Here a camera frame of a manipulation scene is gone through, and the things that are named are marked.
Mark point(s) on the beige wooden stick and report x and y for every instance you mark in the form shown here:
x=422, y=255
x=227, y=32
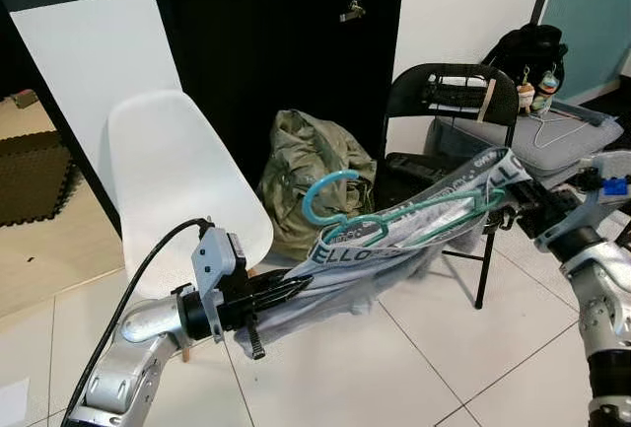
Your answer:
x=487, y=100

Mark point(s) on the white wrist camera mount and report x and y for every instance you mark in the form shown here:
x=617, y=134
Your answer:
x=212, y=264
x=572, y=212

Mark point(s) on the black folding chair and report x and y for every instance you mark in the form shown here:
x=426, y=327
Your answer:
x=414, y=166

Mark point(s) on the black backpack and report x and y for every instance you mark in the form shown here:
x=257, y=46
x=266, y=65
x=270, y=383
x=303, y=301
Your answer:
x=532, y=47

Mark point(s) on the black electronic device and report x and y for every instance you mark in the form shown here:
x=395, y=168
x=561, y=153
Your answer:
x=454, y=92

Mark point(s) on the teal plastic hanger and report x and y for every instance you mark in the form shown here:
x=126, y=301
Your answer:
x=307, y=198

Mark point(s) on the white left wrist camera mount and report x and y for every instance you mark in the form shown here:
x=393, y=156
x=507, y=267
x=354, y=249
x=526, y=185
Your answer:
x=212, y=264

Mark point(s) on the black door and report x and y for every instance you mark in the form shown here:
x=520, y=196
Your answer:
x=276, y=42

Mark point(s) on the white shell chair wooden legs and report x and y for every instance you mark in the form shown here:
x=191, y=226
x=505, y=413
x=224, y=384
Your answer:
x=177, y=180

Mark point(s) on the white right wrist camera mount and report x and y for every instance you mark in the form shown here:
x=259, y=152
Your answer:
x=572, y=212

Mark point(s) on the green toy charm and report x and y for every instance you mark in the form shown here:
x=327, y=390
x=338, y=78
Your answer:
x=548, y=87

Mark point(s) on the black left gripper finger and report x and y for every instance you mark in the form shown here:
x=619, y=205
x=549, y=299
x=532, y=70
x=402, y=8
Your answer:
x=278, y=303
x=281, y=287

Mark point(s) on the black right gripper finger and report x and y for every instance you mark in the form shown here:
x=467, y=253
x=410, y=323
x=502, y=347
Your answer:
x=507, y=195
x=513, y=221

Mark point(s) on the grey shorts with lettered waistband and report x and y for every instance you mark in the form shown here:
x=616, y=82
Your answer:
x=394, y=269

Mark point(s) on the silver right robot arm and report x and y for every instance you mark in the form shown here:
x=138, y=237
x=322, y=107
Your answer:
x=606, y=299

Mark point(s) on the orange and white toy charm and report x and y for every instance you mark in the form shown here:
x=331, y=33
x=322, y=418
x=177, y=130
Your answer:
x=525, y=97

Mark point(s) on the olive green bag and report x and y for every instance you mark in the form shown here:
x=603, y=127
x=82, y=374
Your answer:
x=281, y=166

